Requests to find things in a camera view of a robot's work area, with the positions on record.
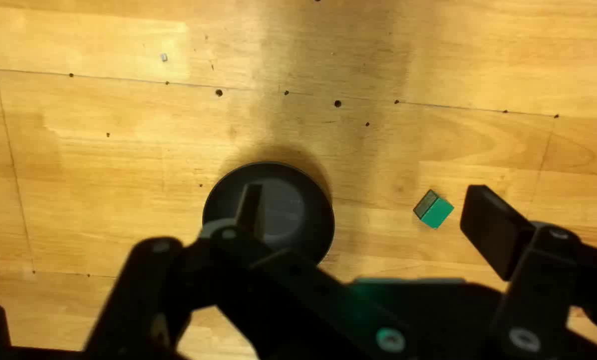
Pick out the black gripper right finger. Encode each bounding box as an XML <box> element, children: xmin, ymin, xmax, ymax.
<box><xmin>460</xmin><ymin>184</ymin><xmax>597</xmax><ymax>360</ymax></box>

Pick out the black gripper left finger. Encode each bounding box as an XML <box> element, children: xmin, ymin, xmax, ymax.
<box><xmin>85</xmin><ymin>184</ymin><xmax>406</xmax><ymax>360</ymax></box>

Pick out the black round bowl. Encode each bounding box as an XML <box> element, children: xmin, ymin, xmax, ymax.
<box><xmin>202</xmin><ymin>161</ymin><xmax>336</xmax><ymax>263</ymax></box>

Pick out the small green cube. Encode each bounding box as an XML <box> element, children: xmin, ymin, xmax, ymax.
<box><xmin>414</xmin><ymin>190</ymin><xmax>454</xmax><ymax>228</ymax></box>

